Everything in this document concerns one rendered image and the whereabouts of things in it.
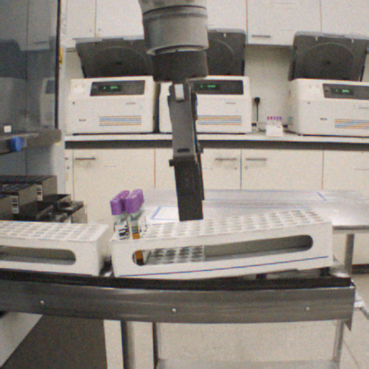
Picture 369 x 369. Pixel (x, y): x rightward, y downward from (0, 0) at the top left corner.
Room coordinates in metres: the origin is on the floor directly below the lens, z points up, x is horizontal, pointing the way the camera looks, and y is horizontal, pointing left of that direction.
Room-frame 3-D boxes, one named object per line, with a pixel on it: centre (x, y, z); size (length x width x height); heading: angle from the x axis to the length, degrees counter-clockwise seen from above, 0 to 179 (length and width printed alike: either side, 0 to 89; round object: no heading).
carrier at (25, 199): (0.99, 0.35, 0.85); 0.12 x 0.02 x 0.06; 177
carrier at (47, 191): (1.15, 0.34, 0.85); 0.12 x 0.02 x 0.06; 176
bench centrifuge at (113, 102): (3.30, 0.46, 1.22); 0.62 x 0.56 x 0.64; 175
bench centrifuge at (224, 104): (3.27, -0.13, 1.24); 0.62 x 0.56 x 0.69; 178
